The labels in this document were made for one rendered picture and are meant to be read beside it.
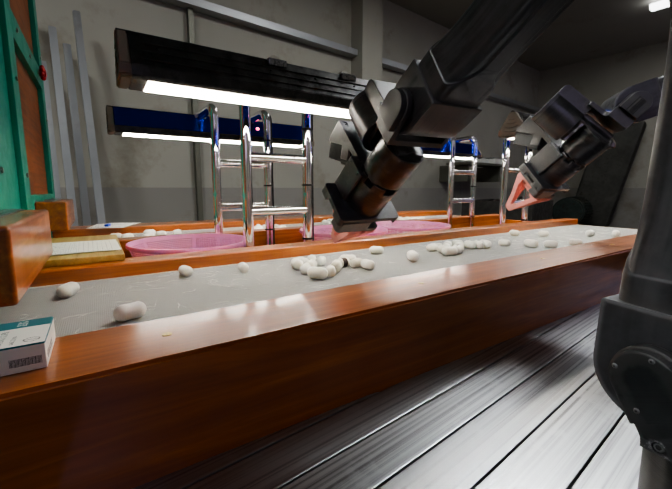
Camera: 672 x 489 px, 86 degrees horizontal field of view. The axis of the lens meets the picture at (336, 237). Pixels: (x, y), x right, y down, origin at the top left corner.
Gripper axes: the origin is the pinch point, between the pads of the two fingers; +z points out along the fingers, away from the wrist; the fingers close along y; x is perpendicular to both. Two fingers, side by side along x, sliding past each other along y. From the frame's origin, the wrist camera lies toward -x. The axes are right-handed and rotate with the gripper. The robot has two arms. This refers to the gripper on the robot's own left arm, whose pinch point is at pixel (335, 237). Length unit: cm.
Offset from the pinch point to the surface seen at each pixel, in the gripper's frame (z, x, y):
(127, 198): 205, -174, 13
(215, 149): 29, -48, 4
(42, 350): -9.7, 13.2, 35.2
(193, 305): 5.5, 5.2, 21.7
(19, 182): 33, -40, 44
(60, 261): 22.2, -13.4, 37.0
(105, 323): 4.6, 6.0, 31.4
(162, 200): 208, -174, -12
